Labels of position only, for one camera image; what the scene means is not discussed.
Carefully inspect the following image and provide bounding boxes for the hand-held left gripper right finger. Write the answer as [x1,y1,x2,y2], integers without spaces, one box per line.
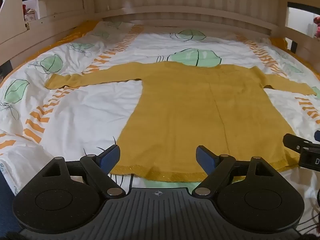
[192,145,275,197]

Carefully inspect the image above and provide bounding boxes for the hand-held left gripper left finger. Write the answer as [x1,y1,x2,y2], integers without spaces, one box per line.
[41,144,126,198]

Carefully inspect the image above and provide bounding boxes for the mustard yellow long-sleeve shirt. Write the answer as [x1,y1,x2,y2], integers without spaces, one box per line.
[45,61,317,182]

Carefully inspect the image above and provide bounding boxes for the red clothes pile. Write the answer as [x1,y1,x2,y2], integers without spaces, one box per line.
[313,16,320,38]

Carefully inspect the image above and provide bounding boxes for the white leaf print bedsheet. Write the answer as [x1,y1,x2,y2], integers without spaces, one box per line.
[0,20,320,233]

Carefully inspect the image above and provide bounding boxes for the dark blue cloth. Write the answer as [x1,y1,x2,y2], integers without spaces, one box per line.
[0,174,23,233]

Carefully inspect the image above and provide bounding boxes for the red and white bundle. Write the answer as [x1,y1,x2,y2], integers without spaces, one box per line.
[22,3,38,22]

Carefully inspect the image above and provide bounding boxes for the wooden bed frame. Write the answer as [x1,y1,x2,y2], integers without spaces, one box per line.
[0,0,320,83]

